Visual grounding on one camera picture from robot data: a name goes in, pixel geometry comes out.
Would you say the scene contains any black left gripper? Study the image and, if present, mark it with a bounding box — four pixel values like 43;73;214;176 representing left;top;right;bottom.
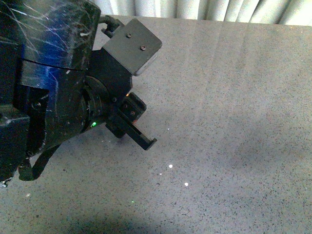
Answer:
86;48;157;151

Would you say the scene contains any white pleated curtain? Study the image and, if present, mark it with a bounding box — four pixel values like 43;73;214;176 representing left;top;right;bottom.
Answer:
93;0;312;26

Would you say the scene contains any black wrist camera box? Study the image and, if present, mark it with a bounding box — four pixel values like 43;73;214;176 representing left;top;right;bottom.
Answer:
102;19;162;77

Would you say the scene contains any yellow-marked push button switch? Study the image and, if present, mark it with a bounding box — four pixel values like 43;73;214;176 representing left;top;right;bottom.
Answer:
0;177;13;188

